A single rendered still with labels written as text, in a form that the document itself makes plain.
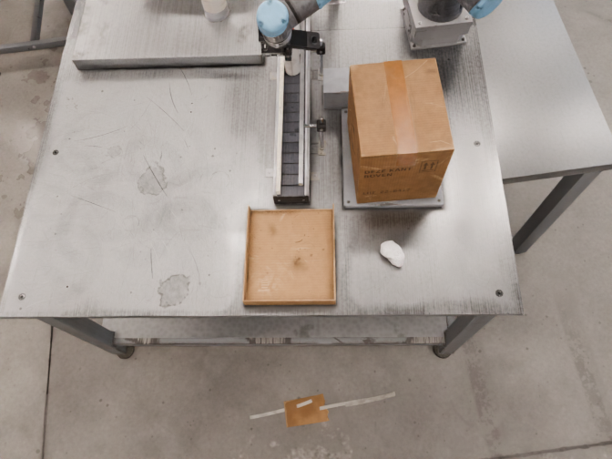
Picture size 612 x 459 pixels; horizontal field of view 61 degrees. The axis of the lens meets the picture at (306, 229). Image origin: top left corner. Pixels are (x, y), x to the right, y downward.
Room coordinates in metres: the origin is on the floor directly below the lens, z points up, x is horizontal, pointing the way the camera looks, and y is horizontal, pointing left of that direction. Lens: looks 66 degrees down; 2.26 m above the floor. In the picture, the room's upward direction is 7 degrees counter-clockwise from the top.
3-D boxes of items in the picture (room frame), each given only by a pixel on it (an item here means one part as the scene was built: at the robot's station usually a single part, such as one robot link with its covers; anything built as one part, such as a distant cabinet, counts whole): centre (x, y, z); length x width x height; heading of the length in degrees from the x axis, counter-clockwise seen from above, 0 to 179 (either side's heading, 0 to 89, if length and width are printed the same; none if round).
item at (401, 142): (0.83, -0.29, 0.99); 0.30 x 0.24 x 0.27; 177
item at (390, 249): (0.51, -0.24, 0.85); 0.08 x 0.07 x 0.04; 1
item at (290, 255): (0.55, 0.05, 0.85); 0.30 x 0.26 x 0.04; 173
